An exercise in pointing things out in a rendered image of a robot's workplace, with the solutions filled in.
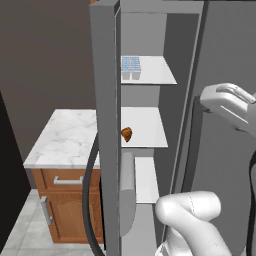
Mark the grey fridge door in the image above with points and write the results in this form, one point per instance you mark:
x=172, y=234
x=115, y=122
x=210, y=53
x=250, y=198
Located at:
x=226, y=50

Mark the wooden cabinet with marble top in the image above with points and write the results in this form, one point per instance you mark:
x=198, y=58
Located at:
x=66, y=140

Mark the white freezer shelf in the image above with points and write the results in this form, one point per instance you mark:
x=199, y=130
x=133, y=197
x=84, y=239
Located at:
x=146, y=126
x=156, y=71
x=146, y=181

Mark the grey fridge body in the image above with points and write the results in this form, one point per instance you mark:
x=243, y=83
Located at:
x=146, y=30

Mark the brown wooden cupboard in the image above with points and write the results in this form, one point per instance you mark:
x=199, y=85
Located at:
x=93, y=1

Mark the wooden drawer front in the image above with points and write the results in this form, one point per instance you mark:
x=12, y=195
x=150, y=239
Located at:
x=68, y=173

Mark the blue white ice cube tray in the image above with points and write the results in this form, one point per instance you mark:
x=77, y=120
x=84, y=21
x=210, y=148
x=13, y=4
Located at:
x=131, y=66

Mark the brown food piece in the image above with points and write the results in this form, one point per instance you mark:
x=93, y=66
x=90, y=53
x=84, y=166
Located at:
x=126, y=134

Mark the wooden cupboard door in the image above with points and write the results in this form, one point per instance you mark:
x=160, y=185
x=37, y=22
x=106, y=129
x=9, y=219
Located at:
x=71, y=216

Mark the grey freezer door bin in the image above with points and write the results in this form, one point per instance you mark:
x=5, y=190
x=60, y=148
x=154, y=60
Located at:
x=127, y=193

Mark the grey freezer door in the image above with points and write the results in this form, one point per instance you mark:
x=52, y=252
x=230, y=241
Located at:
x=104, y=100

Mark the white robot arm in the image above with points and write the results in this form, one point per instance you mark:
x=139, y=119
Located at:
x=186, y=213

